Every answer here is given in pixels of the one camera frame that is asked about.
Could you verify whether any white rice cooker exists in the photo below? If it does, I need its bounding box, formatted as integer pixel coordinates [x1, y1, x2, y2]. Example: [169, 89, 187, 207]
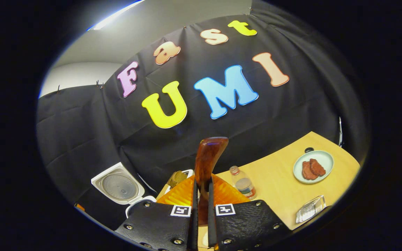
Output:
[91, 162, 157, 219]

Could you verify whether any small ceiling light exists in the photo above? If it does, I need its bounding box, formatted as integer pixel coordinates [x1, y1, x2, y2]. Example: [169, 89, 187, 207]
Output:
[87, 0, 146, 31]

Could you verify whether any brown bread slice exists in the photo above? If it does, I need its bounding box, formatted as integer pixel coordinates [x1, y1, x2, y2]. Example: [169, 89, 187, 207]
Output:
[167, 171, 188, 188]

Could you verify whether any brown wooden spoon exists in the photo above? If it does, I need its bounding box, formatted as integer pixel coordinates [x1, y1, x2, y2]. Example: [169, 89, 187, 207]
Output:
[195, 137, 229, 225]

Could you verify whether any wire metal chopstick holder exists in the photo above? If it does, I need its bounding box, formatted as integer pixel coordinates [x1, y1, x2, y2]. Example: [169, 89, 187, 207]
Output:
[296, 195, 327, 224]

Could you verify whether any reddish brown meat slice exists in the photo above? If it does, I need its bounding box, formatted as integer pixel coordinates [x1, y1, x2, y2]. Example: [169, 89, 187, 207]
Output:
[309, 159, 326, 177]
[302, 161, 315, 181]

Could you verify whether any white toaster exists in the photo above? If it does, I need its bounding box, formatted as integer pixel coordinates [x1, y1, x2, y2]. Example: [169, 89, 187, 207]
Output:
[166, 169, 195, 196]

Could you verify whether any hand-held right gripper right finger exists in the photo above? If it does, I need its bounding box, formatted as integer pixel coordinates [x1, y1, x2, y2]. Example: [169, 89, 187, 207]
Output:
[208, 174, 292, 251]

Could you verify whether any clear plastic bottle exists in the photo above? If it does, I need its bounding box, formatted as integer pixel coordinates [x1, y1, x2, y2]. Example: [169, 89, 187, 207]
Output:
[230, 166, 257, 200]

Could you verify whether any pale green plate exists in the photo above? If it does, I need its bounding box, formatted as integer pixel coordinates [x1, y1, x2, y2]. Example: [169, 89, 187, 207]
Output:
[293, 150, 334, 184]

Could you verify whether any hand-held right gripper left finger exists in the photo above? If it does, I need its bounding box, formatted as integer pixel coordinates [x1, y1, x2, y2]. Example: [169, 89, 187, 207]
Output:
[114, 174, 199, 251]

